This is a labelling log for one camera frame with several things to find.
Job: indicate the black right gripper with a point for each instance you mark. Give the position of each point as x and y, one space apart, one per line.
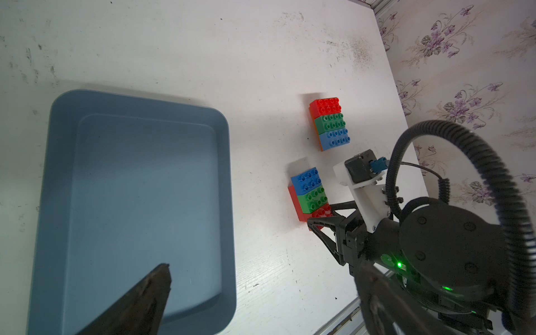
353 242

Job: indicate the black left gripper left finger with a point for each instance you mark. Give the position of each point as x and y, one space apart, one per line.
140 310

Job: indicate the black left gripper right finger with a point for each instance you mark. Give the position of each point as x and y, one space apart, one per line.
384 305

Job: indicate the red lego brick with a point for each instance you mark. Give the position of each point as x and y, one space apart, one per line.
323 212
322 107
302 217

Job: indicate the light blue lego brick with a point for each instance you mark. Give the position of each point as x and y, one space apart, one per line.
335 138

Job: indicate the long dark green lego brick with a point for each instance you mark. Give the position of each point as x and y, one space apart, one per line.
329 122

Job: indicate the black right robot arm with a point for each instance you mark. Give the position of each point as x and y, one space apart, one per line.
425 266

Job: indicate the blue plastic tray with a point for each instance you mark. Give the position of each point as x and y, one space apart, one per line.
128 184

